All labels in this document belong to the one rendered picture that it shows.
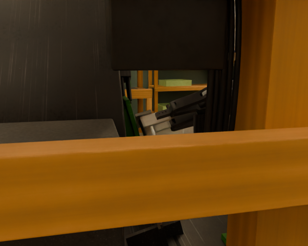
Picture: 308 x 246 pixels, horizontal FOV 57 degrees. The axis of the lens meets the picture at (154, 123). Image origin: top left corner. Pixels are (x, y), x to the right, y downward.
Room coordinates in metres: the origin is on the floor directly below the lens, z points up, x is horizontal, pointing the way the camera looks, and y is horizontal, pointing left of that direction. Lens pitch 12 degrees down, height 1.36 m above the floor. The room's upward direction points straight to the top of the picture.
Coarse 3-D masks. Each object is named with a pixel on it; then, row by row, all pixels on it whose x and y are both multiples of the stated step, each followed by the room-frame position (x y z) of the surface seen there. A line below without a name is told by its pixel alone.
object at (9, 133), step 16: (0, 128) 0.52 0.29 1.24; (16, 128) 0.52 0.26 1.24; (32, 128) 0.52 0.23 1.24; (48, 128) 0.52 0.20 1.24; (64, 128) 0.52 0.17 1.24; (80, 128) 0.52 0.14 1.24; (96, 128) 0.52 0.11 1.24; (112, 128) 0.52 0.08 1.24; (16, 240) 0.41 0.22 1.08; (32, 240) 0.41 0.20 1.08; (48, 240) 0.42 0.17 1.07; (64, 240) 0.42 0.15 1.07; (80, 240) 0.43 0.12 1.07; (96, 240) 0.43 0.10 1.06; (112, 240) 0.44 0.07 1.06
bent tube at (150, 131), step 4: (144, 112) 0.67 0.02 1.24; (148, 112) 0.67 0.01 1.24; (136, 116) 0.66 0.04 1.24; (140, 116) 0.67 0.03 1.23; (136, 120) 0.67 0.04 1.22; (140, 124) 0.67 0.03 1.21; (144, 128) 0.66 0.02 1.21; (148, 128) 0.65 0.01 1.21; (152, 128) 0.65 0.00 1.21; (144, 132) 0.65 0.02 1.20; (148, 132) 0.64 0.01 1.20; (152, 132) 0.64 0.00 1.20
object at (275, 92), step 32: (256, 0) 0.41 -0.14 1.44; (288, 0) 0.37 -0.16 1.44; (256, 32) 0.40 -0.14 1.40; (288, 32) 0.37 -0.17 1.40; (256, 64) 0.40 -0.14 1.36; (288, 64) 0.37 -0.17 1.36; (256, 96) 0.39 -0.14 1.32; (288, 96) 0.37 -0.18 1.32; (256, 128) 0.39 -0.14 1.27; (256, 224) 0.37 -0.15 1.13; (288, 224) 0.38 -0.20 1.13
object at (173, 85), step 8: (160, 80) 6.25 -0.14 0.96; (168, 80) 6.44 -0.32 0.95; (176, 80) 6.51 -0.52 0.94; (184, 80) 6.14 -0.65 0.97; (160, 88) 5.88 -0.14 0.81; (168, 88) 5.93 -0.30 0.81; (176, 88) 5.98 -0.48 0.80; (184, 88) 6.03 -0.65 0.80; (192, 88) 6.09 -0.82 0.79; (200, 88) 6.14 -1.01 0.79; (160, 104) 6.39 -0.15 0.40; (152, 112) 6.15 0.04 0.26
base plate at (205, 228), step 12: (216, 216) 0.79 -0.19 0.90; (132, 228) 0.72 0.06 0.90; (144, 228) 0.72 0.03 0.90; (192, 228) 0.72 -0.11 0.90; (204, 228) 0.72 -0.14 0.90; (216, 228) 0.72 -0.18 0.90; (168, 240) 0.67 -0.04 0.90; (180, 240) 0.67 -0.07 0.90; (192, 240) 0.67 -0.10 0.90; (204, 240) 0.67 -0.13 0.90; (216, 240) 0.67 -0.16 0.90
